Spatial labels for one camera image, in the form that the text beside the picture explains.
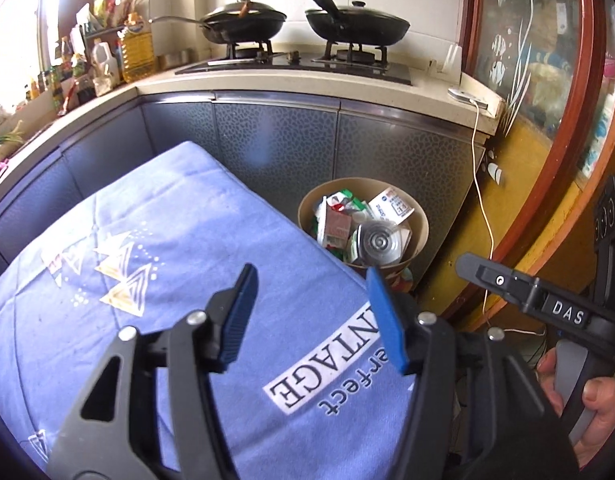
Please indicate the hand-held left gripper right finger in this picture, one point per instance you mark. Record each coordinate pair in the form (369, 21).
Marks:
(387, 325)

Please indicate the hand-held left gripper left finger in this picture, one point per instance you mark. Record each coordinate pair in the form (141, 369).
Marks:
(237, 320)

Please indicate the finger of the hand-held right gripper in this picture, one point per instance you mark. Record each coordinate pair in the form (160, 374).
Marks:
(497, 280)

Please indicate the clear plastic bottle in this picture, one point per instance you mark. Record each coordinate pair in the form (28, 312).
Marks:
(382, 242)

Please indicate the yellow and red box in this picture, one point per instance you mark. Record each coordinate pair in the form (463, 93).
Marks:
(335, 225)

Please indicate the white plastic packet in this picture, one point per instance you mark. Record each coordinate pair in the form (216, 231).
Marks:
(392, 205)

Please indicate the crushed green can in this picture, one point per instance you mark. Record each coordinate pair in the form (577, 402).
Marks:
(352, 201)

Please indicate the tan trash bin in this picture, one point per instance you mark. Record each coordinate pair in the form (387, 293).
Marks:
(307, 200)

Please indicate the person's right hand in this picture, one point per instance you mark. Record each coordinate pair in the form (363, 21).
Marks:
(610, 420)

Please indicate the blue printed tablecloth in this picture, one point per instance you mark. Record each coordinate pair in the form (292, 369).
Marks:
(162, 200)

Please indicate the grey kitchen counter cabinet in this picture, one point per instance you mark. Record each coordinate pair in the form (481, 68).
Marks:
(272, 135)

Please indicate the black gas stove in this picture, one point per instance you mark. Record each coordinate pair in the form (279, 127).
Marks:
(297, 67)

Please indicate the small steel container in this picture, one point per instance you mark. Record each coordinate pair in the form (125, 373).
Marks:
(175, 59)

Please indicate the yellow cooking oil bottle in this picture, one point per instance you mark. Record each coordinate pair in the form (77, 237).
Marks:
(137, 55)

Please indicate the white plastic jug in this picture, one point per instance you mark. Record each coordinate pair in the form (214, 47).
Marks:
(105, 62)

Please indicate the black wok with lid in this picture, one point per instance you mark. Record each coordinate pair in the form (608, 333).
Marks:
(357, 25)

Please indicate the row of sauce bottles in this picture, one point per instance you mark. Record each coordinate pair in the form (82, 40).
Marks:
(62, 75)

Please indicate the rack of snack packets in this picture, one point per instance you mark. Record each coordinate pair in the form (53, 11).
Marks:
(107, 10)

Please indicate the glass door with wooden frame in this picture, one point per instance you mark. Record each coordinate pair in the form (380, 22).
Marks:
(537, 60)

